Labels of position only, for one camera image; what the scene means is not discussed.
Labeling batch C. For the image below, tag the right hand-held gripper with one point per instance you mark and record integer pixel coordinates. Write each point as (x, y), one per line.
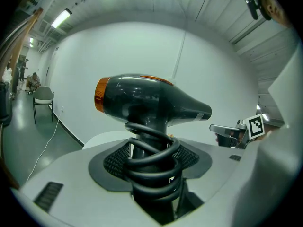
(255, 125)

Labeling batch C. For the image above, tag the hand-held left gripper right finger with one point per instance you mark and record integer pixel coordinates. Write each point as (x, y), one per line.
(213, 171)

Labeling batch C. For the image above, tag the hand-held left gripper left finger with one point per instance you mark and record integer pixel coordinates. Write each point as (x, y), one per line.
(78, 174)

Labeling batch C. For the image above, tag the black and orange hair dryer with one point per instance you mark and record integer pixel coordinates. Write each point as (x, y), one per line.
(151, 98)

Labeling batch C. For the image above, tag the person's right forearm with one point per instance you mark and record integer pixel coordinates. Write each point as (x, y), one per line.
(264, 136)

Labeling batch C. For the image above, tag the white table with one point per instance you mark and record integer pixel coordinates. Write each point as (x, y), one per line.
(104, 138)

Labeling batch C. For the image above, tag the person's white shirt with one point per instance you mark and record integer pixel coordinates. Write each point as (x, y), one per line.
(274, 169)

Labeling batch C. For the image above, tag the grey chair with black legs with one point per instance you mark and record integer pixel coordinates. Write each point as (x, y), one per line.
(43, 94)

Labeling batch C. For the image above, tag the black bin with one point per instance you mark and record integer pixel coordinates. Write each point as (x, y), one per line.
(4, 103)

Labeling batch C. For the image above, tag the person's face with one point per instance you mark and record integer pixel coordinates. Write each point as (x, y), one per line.
(274, 7)

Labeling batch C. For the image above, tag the narrow ceiling light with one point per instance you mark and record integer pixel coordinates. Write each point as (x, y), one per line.
(61, 18)

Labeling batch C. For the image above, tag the white wall conduit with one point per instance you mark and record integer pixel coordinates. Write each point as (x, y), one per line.
(179, 55)

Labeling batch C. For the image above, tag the black head-worn camera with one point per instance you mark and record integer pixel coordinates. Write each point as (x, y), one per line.
(252, 7)

